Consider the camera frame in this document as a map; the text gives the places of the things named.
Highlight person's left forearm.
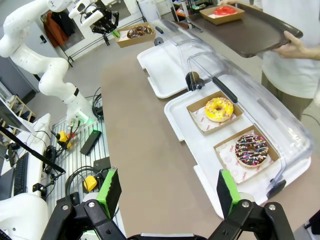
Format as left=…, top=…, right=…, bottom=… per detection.
left=304, top=46, right=320, bottom=61

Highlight black jacket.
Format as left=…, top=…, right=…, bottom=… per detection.
left=53, top=10, right=77, bottom=38

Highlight white grated floor platform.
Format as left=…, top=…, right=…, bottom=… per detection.
left=45, top=116, right=112, bottom=210

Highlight black boom pole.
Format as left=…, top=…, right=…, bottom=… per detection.
left=0, top=125, right=66, bottom=174

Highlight thin floor cable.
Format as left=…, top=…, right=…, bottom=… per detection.
left=301, top=111, right=320, bottom=122

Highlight orange jacket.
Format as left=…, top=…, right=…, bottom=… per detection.
left=45, top=11, right=70, bottom=48

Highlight dark brown serving tray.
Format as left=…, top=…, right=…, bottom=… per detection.
left=186, top=2, right=304, bottom=59

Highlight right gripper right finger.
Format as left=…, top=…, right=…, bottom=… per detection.
left=207, top=168, right=296, bottom=240

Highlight chocolate striped donut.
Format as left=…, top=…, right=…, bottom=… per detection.
left=126, top=24, right=153, bottom=40

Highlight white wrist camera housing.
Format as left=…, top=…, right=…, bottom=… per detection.
left=68, top=0, right=104, bottom=26

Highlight long flat black box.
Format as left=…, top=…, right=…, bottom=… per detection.
left=79, top=129, right=102, bottom=156

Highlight yellow sprinkled donut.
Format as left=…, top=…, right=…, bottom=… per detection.
left=204, top=97, right=235, bottom=123

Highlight white desk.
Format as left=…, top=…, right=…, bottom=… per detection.
left=0, top=113, right=53, bottom=201

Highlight small black box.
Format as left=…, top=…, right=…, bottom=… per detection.
left=93, top=156, right=112, bottom=171

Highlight red glazed donut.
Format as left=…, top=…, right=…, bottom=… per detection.
left=213, top=5, right=238, bottom=17

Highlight wooden shelf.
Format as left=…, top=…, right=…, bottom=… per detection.
left=0, top=94, right=37, bottom=131

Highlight black keyboard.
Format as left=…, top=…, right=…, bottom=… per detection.
left=12, top=151, right=30, bottom=198

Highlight yellow emergency stop button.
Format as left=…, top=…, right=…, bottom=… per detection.
left=83, top=175, right=98, bottom=193
left=55, top=131, right=76, bottom=151

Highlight black object by table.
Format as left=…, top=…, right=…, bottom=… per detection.
left=303, top=208, right=320, bottom=236

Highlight person's left hand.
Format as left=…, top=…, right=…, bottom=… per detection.
left=271, top=30, right=309, bottom=60

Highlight chocolate donut colourful sprinkles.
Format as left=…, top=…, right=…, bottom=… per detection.
left=234, top=133, right=270, bottom=169

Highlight white display case base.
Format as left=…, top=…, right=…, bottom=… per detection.
left=163, top=81, right=313, bottom=221
left=136, top=45, right=208, bottom=100

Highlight computer monitor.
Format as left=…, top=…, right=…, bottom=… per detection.
left=0, top=96, right=35, bottom=134

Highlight black coat rack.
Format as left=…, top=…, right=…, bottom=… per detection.
left=39, top=11, right=111, bottom=68

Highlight person in white shirt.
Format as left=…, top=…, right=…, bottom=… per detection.
left=259, top=0, right=320, bottom=100

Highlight brown cardboard donut box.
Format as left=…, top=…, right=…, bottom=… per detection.
left=186, top=90, right=244, bottom=136
left=115, top=21, right=157, bottom=49
left=199, top=4, right=246, bottom=26
left=212, top=124, right=281, bottom=185

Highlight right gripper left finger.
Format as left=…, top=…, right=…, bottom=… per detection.
left=48, top=166, right=126, bottom=240

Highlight orange bag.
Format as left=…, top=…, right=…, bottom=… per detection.
left=174, top=7, right=191, bottom=17

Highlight clear lid with black handle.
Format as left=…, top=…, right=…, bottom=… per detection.
left=153, top=19, right=227, bottom=85
left=184, top=53, right=315, bottom=200

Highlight black headphones with cable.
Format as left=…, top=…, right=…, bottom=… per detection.
left=42, top=145, right=58, bottom=174

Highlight black coiled cable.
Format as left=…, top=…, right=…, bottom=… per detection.
left=64, top=165, right=102, bottom=202

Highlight person's olive trousers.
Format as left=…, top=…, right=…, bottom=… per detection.
left=260, top=70, right=320, bottom=121

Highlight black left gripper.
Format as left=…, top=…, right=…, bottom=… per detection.
left=91, top=7, right=120, bottom=39

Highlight black cable bundle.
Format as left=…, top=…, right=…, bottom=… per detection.
left=91, top=86, right=104, bottom=122

